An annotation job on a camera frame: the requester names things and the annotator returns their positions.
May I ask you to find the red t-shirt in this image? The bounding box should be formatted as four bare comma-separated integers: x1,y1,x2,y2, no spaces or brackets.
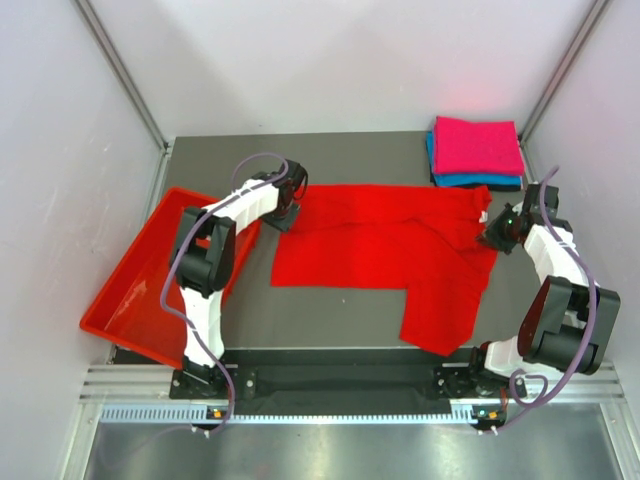
271,185,497,356

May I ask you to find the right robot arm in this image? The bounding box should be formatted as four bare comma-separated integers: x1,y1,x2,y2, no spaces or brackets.
434,184,621,402

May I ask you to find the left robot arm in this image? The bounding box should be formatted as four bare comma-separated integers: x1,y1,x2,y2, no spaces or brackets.
160,154,308,399

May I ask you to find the black folded t-shirt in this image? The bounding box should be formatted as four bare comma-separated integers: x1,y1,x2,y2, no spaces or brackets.
430,173,522,192

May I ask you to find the blue folded t-shirt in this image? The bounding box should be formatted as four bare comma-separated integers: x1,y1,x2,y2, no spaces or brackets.
425,131,522,185

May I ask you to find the pink folded t-shirt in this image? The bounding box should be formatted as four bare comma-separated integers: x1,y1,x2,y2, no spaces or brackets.
433,116,525,176

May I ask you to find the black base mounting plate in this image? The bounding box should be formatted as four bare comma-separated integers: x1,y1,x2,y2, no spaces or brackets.
168,347,526,402

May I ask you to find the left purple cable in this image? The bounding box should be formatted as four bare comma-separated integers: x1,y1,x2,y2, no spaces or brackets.
99,152,291,461

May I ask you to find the left aluminium frame post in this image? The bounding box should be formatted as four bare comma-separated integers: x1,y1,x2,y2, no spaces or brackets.
69,0,174,151

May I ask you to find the aluminium frame post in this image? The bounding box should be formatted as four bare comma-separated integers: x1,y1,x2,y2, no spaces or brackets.
69,0,174,151
517,0,614,144

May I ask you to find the right aluminium frame post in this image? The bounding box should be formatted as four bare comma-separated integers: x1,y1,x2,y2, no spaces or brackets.
517,0,614,144

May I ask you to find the aluminium front rail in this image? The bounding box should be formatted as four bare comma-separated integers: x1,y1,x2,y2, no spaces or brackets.
79,362,626,426

